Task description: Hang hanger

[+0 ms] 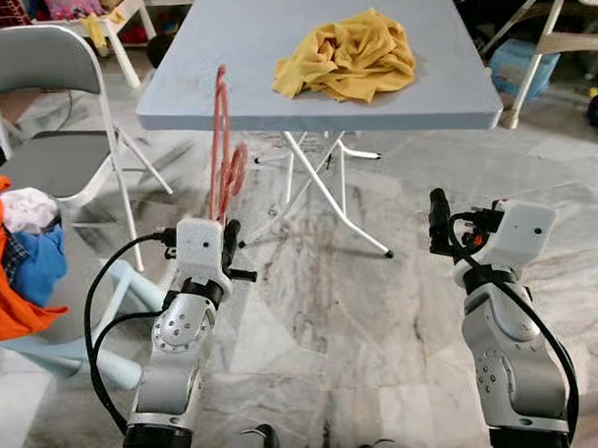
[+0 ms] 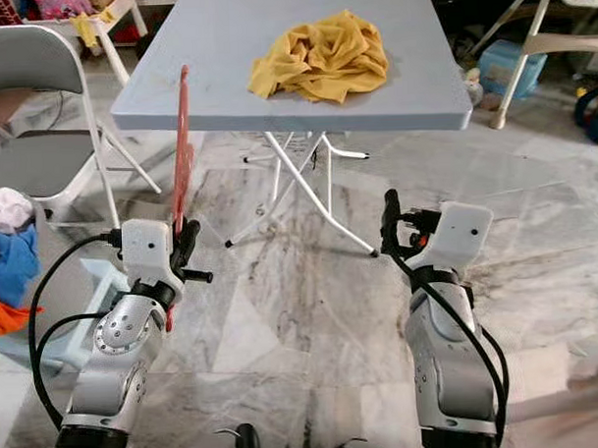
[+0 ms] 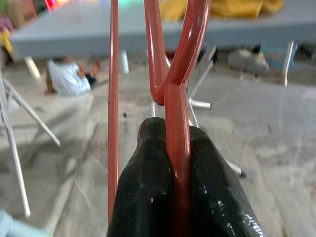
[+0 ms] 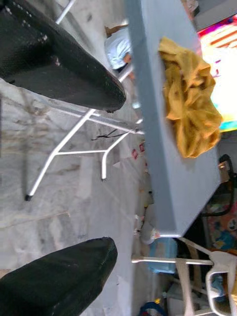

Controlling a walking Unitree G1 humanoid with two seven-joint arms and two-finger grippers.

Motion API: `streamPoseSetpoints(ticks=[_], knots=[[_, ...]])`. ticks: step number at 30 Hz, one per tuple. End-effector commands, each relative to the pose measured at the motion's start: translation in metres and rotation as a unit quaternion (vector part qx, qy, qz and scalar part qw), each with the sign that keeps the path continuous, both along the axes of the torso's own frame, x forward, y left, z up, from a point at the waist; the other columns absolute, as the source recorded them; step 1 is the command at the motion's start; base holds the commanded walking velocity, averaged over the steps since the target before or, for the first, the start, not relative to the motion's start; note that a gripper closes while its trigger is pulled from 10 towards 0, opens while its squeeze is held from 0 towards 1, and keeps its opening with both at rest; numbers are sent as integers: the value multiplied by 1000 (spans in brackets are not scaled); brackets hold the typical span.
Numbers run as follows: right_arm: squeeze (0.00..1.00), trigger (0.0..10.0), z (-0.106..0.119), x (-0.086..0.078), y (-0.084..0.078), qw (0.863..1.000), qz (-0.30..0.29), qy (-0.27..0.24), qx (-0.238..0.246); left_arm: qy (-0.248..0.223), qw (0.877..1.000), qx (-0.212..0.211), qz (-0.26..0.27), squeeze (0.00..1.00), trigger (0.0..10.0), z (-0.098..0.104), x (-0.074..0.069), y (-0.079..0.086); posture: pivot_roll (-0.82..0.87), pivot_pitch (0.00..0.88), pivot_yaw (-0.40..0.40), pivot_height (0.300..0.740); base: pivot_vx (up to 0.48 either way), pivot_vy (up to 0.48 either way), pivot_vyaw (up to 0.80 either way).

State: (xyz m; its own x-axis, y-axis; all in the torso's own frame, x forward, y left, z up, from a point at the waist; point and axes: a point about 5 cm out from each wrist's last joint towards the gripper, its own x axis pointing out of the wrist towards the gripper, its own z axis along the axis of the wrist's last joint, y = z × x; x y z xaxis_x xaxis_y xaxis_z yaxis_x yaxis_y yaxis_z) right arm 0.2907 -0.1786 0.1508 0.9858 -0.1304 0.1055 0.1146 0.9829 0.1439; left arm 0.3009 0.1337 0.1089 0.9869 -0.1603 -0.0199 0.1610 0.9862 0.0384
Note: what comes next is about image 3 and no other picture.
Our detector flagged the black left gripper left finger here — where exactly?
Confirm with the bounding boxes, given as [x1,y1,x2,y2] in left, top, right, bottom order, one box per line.
[106,116,177,237]

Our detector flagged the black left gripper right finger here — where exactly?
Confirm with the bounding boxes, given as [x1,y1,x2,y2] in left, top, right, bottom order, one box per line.
[189,125,267,237]

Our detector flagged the reddish brown plastic hanger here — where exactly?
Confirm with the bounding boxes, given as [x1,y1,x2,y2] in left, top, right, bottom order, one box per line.
[107,0,212,237]

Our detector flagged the yellow shirt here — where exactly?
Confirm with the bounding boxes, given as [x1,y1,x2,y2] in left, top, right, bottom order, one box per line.
[159,0,284,20]

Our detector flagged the child in white shirt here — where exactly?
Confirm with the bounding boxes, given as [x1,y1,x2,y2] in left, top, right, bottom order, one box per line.
[45,57,101,97]

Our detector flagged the pale blue storage box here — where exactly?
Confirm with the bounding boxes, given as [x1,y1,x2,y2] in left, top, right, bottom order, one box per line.
[261,41,297,65]

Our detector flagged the grey folding table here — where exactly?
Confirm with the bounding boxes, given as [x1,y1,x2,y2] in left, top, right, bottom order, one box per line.
[9,0,316,177]

